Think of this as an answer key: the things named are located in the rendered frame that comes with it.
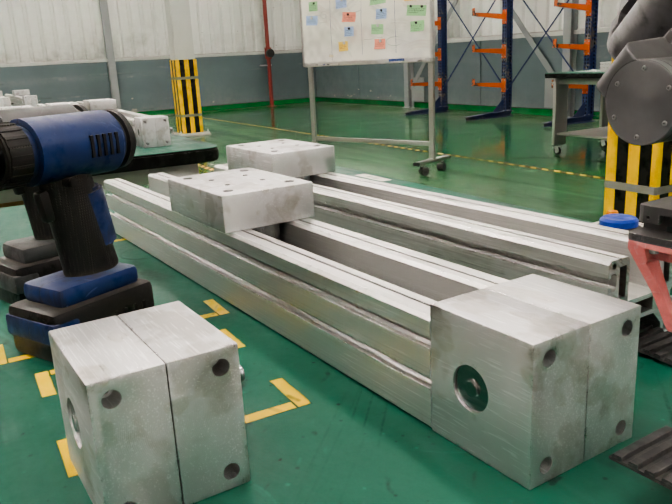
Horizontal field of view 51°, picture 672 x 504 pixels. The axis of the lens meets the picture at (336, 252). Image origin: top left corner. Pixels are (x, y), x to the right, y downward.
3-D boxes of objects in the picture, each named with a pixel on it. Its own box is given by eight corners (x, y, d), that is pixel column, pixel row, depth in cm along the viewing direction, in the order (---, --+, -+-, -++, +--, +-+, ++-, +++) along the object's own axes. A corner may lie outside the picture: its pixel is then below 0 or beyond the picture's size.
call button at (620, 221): (645, 234, 76) (647, 216, 76) (622, 240, 74) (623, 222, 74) (613, 227, 79) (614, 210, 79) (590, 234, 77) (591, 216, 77)
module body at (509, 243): (673, 329, 64) (681, 240, 62) (603, 358, 59) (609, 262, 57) (268, 204, 129) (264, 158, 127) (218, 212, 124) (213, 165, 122)
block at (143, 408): (284, 468, 46) (273, 333, 43) (109, 537, 40) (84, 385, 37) (222, 409, 54) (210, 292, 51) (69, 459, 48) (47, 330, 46)
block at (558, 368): (654, 426, 48) (664, 296, 46) (529, 491, 42) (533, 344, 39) (550, 380, 56) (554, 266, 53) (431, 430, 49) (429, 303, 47)
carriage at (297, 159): (336, 188, 109) (334, 145, 108) (274, 199, 104) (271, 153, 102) (286, 177, 122) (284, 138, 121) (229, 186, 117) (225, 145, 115)
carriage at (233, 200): (316, 240, 79) (313, 181, 77) (227, 259, 74) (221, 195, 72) (253, 217, 92) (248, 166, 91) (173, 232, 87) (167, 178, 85)
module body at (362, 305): (529, 389, 55) (532, 285, 52) (431, 430, 49) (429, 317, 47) (169, 221, 120) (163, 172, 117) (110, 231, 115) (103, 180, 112)
